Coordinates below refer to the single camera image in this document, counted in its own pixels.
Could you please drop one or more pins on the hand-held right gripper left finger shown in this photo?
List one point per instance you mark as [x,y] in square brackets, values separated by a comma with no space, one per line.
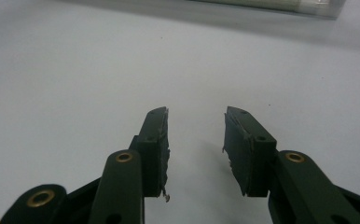
[151,155]

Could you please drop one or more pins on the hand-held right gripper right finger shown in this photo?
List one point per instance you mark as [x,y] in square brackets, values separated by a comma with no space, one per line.
[246,152]

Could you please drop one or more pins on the two-tier metal shoe rack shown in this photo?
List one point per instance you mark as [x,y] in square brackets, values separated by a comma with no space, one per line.
[268,6]

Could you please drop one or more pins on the white table mat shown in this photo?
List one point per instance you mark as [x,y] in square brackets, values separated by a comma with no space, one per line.
[75,77]

